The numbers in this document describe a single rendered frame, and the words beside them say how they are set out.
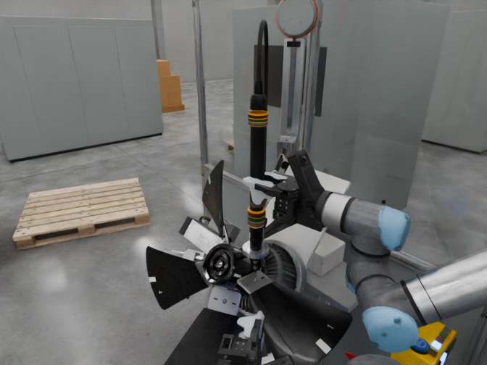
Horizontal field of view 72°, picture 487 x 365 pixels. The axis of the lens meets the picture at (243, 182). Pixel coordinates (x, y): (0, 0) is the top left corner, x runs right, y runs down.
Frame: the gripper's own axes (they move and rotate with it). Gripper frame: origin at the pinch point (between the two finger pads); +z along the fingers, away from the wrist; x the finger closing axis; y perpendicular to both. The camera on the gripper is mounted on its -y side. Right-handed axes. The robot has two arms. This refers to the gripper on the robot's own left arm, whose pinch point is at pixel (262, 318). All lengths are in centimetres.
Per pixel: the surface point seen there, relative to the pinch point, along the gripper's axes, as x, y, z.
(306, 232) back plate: -1.0, -9.3, 38.7
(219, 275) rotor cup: -3.7, 13.4, 10.5
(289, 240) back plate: 2.6, -3.2, 38.6
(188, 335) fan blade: 10.6, 22.0, 2.1
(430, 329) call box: 15.3, -42.9, 16.0
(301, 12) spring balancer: -70, -8, 80
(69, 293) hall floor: 100, 174, 107
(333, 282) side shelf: 34, -19, 56
